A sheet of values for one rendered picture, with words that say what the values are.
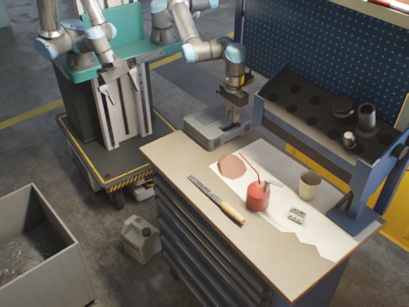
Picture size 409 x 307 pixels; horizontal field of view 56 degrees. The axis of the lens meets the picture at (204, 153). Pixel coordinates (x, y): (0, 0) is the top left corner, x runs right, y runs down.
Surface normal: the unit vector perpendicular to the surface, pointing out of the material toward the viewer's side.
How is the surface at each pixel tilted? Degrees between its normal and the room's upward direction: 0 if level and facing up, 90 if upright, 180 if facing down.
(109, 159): 0
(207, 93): 0
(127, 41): 90
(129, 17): 90
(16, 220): 90
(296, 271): 0
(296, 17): 90
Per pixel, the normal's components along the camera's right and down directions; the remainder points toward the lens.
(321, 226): 0.00, -0.75
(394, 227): -0.75, 0.44
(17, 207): 0.65, 0.50
